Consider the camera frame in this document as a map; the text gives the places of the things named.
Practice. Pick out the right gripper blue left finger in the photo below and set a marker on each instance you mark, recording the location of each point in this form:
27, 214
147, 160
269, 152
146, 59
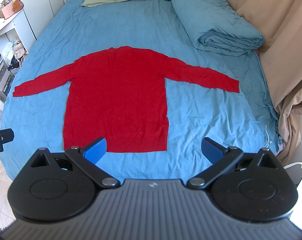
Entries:
86, 158

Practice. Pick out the blue bed sheet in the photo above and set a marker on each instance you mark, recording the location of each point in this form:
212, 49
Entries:
245, 119

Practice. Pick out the beige curtain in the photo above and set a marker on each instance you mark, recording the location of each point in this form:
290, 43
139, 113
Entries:
280, 22

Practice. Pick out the orange basket on shelf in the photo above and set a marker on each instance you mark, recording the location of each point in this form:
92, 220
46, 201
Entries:
10, 7

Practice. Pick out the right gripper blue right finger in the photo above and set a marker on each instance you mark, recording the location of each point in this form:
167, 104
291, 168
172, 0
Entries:
222, 159

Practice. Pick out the white shelf unit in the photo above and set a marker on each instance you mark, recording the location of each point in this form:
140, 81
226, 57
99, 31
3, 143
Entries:
14, 28

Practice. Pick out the red long-sleeve sweater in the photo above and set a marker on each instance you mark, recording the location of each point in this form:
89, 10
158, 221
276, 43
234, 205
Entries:
119, 94

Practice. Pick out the folded blue duvet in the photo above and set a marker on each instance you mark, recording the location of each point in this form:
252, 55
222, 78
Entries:
213, 26

